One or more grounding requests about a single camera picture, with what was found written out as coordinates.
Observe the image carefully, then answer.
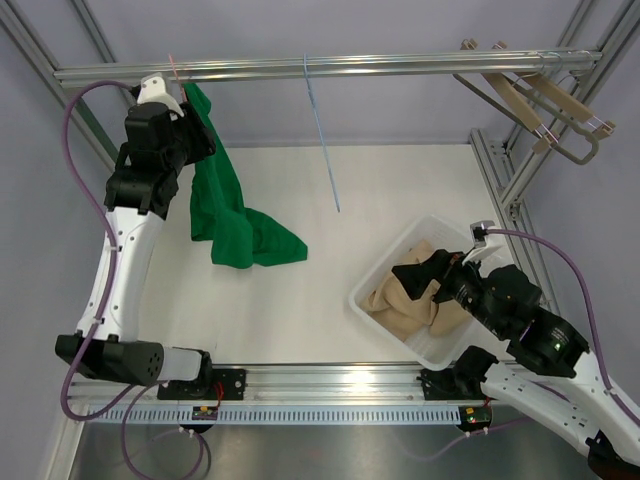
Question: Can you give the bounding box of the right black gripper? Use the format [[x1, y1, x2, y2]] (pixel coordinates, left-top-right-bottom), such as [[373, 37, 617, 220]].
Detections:
[[391, 245, 507, 337]]

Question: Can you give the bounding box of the beige t shirt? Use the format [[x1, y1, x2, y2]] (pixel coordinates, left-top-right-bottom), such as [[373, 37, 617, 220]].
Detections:
[[359, 271, 471, 342]]

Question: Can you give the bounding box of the pink wire hanger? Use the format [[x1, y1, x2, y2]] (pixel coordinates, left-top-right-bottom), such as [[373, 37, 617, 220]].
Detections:
[[168, 53, 189, 102]]

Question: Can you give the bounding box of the green t shirt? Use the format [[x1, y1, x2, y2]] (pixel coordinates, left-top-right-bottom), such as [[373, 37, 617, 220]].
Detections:
[[181, 82, 309, 271]]

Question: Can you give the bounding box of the blue wire hanger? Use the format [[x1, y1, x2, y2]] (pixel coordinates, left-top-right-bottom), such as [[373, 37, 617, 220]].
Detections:
[[302, 53, 342, 213]]

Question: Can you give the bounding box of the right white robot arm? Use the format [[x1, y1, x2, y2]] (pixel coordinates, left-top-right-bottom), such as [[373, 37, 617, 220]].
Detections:
[[392, 249, 639, 479]]

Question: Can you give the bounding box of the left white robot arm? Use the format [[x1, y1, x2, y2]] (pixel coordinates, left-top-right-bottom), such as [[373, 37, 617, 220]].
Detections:
[[55, 101, 215, 399]]

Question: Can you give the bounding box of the grey plastic hanger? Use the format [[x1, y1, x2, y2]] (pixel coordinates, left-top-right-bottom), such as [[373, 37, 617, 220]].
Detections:
[[452, 73, 601, 166]]

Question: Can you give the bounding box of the wooden hanger front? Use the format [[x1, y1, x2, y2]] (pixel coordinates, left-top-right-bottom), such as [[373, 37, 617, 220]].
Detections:
[[459, 38, 561, 154]]

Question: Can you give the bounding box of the wooden hanger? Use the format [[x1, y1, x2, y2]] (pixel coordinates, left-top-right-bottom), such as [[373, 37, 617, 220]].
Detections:
[[508, 66, 616, 138], [459, 38, 561, 154]]

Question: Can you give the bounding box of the wooden hanger rear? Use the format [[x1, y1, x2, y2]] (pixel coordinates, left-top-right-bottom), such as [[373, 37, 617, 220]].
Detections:
[[508, 66, 616, 138]]

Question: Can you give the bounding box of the white plastic basket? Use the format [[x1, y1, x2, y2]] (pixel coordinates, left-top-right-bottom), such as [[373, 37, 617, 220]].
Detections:
[[349, 215, 510, 370]]

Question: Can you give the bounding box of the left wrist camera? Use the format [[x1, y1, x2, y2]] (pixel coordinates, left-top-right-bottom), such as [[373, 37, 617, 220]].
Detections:
[[136, 72, 185, 120]]

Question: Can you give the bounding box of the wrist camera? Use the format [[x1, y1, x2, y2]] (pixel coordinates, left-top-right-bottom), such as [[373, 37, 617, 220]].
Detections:
[[462, 220, 502, 265], [136, 72, 185, 120]]

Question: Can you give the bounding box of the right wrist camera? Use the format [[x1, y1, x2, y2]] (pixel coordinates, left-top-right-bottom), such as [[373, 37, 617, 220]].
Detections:
[[462, 220, 502, 265]]

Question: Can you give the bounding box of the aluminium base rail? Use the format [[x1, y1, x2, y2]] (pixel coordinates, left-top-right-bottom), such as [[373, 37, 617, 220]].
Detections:
[[64, 363, 561, 404]]

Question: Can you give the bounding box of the left aluminium frame post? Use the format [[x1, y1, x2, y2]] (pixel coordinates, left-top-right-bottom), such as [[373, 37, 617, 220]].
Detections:
[[0, 0, 176, 229]]

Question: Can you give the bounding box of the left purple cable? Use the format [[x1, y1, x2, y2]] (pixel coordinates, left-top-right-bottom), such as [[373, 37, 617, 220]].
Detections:
[[58, 80, 209, 479]]

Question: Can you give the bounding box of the purple cable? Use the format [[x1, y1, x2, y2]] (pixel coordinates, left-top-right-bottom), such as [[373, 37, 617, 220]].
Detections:
[[404, 227, 640, 459], [58, 80, 209, 479]]

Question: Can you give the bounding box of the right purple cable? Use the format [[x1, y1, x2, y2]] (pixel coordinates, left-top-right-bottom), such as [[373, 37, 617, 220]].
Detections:
[[404, 227, 640, 459]]

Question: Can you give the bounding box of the aluminium hanging rail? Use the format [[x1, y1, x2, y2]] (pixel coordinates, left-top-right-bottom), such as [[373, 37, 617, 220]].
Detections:
[[54, 49, 602, 88]]

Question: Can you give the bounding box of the white slotted cable duct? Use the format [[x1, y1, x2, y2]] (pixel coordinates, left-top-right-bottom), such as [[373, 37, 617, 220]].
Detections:
[[98, 404, 461, 426]]

